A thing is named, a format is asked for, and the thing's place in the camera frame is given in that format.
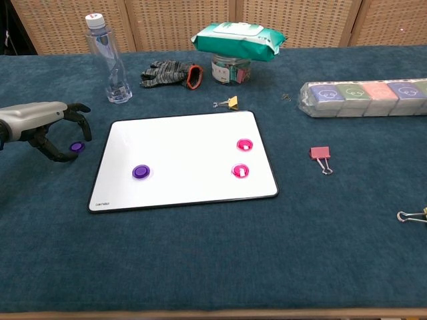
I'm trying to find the white magnetic board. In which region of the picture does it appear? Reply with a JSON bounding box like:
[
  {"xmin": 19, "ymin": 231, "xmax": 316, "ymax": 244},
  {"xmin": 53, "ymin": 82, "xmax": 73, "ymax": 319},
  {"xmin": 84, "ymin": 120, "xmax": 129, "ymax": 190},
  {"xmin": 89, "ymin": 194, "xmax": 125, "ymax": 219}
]
[{"xmin": 87, "ymin": 110, "xmax": 280, "ymax": 215}]

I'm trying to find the grey knit work glove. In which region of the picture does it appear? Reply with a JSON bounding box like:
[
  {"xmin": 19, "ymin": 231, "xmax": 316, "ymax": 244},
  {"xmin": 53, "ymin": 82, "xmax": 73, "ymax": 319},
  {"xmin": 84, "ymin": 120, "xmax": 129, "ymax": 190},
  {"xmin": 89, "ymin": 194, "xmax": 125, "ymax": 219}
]
[{"xmin": 139, "ymin": 59, "xmax": 204, "ymax": 91}]

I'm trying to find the blue carpet table mat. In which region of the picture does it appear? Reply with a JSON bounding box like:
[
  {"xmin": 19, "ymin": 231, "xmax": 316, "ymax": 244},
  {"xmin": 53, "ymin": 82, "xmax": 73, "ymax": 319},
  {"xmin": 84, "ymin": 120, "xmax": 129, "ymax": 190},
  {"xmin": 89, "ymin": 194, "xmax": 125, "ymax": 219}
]
[{"xmin": 0, "ymin": 45, "xmax": 427, "ymax": 314}]

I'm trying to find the small yellow binder clip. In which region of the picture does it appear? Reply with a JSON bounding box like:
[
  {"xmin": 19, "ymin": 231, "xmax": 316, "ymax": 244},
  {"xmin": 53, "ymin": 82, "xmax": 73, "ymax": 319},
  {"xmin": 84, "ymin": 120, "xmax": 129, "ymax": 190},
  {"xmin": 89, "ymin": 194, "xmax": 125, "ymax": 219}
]
[{"xmin": 212, "ymin": 95, "xmax": 239, "ymax": 110}]

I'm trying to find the clear plastic water bottle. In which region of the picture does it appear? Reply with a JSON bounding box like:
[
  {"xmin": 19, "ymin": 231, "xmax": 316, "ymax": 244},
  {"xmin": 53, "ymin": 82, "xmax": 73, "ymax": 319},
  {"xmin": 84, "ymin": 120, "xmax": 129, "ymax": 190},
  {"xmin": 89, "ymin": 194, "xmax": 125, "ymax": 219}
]
[{"xmin": 85, "ymin": 13, "xmax": 133, "ymax": 104}]

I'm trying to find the large yellow binder clip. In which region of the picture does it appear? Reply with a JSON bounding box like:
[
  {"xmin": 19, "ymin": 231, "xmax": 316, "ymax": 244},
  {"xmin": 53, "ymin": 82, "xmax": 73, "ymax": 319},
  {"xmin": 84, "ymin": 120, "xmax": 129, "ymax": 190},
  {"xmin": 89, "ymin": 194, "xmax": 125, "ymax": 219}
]
[{"xmin": 396, "ymin": 206, "xmax": 427, "ymax": 223}]

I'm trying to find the woven folding screen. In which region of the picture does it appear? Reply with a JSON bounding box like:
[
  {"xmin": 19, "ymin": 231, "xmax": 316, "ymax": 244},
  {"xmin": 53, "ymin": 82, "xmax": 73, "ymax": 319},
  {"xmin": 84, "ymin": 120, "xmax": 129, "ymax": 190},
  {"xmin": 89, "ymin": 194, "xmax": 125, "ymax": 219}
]
[{"xmin": 9, "ymin": 0, "xmax": 427, "ymax": 56}]

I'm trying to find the green wet wipes pack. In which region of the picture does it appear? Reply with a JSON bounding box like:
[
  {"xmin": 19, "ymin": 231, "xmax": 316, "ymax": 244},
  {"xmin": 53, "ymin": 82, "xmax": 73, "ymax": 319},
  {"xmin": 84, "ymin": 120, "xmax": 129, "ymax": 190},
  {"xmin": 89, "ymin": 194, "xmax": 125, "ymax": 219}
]
[{"xmin": 190, "ymin": 21, "xmax": 288, "ymax": 62}]

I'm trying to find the pink binder clip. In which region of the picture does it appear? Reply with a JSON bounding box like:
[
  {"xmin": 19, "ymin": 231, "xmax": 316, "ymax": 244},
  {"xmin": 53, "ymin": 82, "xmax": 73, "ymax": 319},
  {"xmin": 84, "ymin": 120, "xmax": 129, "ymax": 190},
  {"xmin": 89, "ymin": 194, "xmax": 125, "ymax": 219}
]
[{"xmin": 310, "ymin": 146, "xmax": 334, "ymax": 176}]

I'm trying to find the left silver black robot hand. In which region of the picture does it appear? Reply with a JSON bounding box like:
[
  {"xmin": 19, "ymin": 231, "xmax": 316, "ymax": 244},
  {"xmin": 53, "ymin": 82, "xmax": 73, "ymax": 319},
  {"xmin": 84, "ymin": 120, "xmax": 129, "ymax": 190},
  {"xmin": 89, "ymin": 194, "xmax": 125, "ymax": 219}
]
[{"xmin": 0, "ymin": 101, "xmax": 93, "ymax": 163}]

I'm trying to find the clear jar of clips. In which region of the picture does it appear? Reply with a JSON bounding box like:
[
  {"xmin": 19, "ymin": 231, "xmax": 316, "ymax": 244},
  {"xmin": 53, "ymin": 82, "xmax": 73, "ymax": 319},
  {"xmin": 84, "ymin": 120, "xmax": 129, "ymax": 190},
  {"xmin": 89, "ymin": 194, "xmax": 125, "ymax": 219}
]
[{"xmin": 211, "ymin": 54, "xmax": 252, "ymax": 85}]

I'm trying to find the pink round magnet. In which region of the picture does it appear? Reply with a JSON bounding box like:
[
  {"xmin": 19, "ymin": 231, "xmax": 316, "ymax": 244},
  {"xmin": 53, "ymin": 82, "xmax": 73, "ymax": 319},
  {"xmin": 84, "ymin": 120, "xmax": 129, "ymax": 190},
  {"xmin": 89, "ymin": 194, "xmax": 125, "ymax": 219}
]
[
  {"xmin": 231, "ymin": 163, "xmax": 250, "ymax": 179},
  {"xmin": 236, "ymin": 137, "xmax": 254, "ymax": 153}
]

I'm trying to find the wrapped tissue multipack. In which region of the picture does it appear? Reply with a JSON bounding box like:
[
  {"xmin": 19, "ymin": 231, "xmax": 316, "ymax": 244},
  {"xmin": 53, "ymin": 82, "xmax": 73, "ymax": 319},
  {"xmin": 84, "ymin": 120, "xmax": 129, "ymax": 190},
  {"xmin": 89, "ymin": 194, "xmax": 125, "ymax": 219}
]
[{"xmin": 298, "ymin": 78, "xmax": 427, "ymax": 119}]

